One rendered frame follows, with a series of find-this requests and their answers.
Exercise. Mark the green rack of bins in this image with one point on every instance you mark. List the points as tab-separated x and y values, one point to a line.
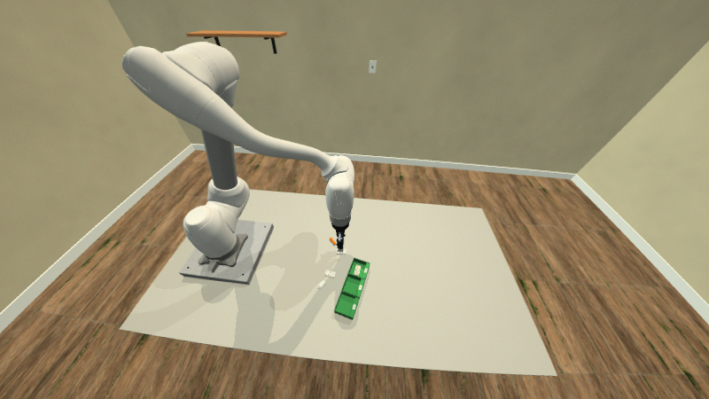
351	291

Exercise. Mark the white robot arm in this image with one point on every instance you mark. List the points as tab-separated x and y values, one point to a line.
180	81

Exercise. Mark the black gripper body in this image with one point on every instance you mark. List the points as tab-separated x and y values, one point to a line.
340	229

